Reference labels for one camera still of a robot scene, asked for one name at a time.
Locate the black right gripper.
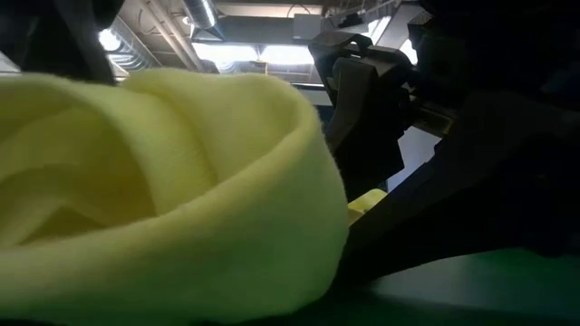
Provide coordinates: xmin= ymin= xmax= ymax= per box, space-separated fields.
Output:
xmin=405 ymin=0 xmax=580 ymax=139

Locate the yellow garment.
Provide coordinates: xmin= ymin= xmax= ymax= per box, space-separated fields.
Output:
xmin=0 ymin=67 xmax=390 ymax=326

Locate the green table mat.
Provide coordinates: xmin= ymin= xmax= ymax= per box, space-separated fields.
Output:
xmin=289 ymin=247 xmax=580 ymax=326

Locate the narrow shiny round duct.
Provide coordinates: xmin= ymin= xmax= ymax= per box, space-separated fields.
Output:
xmin=183 ymin=0 xmax=223 ymax=31

